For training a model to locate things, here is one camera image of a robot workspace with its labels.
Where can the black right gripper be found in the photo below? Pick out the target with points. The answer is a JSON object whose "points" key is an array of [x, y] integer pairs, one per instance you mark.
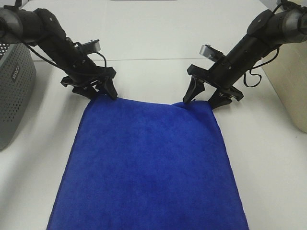
{"points": [[222, 75]]}

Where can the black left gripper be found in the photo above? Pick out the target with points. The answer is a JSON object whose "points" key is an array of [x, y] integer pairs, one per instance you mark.
{"points": [[84, 73]]}

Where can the blue microfibre towel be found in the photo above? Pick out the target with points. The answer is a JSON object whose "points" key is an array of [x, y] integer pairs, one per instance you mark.
{"points": [[147, 166]]}

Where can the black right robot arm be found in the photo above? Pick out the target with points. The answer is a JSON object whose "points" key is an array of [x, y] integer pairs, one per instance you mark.
{"points": [[267, 32]]}

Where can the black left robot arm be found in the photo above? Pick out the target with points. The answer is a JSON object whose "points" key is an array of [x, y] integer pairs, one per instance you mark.
{"points": [[41, 28]]}

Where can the grey perforated plastic basket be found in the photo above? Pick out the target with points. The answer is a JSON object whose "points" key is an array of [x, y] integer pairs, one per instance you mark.
{"points": [[17, 78]]}

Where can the beige storage box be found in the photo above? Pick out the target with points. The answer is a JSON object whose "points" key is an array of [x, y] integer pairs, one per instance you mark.
{"points": [[288, 76]]}

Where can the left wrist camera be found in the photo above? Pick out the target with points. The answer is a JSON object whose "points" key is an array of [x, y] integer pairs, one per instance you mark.
{"points": [[91, 47]]}

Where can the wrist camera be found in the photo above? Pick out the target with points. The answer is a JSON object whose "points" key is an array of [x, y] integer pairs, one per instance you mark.
{"points": [[211, 53], [91, 47]]}

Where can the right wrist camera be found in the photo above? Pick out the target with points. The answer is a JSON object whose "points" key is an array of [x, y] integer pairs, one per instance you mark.
{"points": [[211, 53]]}

